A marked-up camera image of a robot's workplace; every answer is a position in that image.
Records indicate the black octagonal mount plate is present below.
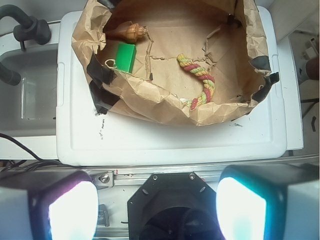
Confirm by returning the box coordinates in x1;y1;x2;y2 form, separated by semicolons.
127;172;223;240

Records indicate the crumpled brown paper bag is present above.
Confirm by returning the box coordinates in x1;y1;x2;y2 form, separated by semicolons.
71;0;279;126

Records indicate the dark red round object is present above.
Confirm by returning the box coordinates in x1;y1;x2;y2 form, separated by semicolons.
305;57;320;81

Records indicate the green rectangular block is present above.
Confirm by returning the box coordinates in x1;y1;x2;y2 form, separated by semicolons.
115;43;137;73

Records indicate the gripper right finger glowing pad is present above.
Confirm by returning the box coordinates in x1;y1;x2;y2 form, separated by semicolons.
216;163;320;240

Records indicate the aluminium frame rail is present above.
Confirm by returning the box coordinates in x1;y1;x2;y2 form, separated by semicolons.
84;154;320;186

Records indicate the white plastic cooler lid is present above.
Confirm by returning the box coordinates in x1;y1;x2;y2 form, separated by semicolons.
56;11;287;166

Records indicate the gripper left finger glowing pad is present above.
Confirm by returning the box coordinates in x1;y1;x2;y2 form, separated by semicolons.
0;169;99;240

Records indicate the clear plastic bin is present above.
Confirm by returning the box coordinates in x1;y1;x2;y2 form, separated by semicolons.
20;76;57;121

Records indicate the multicolour twisted rope toy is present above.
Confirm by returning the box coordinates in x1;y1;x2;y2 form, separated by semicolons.
176;53;216;111

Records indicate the orange spiral sea shell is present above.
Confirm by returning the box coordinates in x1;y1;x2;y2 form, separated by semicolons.
106;21;147;43

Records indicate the black cable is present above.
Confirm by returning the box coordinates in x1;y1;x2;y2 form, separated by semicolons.
0;132;63;173

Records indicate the black faucet pipe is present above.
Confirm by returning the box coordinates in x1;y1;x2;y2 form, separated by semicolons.
0;4;52;86

